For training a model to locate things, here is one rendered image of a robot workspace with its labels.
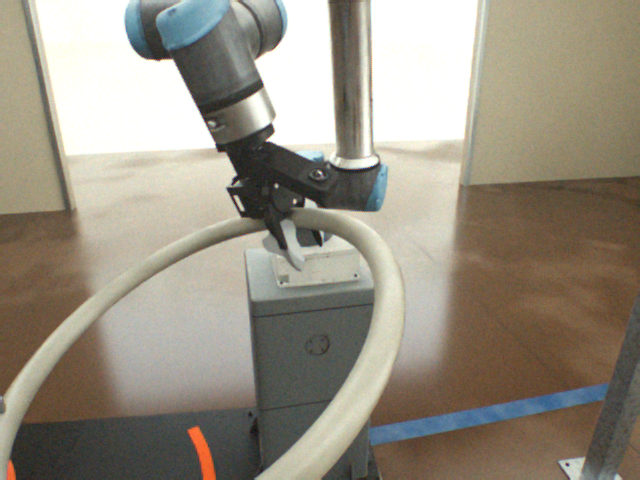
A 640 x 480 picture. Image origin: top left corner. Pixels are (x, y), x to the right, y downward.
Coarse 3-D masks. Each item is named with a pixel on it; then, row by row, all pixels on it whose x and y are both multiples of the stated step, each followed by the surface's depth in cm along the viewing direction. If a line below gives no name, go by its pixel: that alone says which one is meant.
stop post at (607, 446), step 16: (624, 352) 146; (624, 368) 146; (624, 384) 147; (608, 400) 154; (624, 400) 147; (608, 416) 154; (624, 416) 150; (608, 432) 155; (624, 432) 153; (592, 448) 163; (608, 448) 155; (624, 448) 156; (560, 464) 174; (576, 464) 173; (592, 464) 163; (608, 464) 159
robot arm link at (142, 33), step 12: (132, 0) 63; (144, 0) 62; (156, 0) 61; (168, 0) 60; (180, 0) 60; (132, 12) 62; (144, 12) 61; (156, 12) 60; (132, 24) 62; (144, 24) 61; (132, 36) 63; (144, 36) 62; (156, 36) 61; (132, 48) 65; (144, 48) 64; (156, 48) 63; (156, 60) 66
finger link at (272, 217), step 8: (264, 208) 59; (272, 208) 59; (264, 216) 59; (272, 216) 59; (280, 216) 60; (272, 224) 59; (272, 232) 60; (280, 232) 60; (280, 240) 60; (280, 248) 62
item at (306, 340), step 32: (256, 256) 160; (256, 288) 137; (288, 288) 137; (320, 288) 137; (352, 288) 137; (256, 320) 134; (288, 320) 136; (320, 320) 138; (352, 320) 141; (256, 352) 138; (288, 352) 140; (320, 352) 143; (352, 352) 146; (256, 384) 147; (288, 384) 145; (320, 384) 148; (256, 416) 188; (288, 416) 150; (288, 448) 155; (352, 448) 162
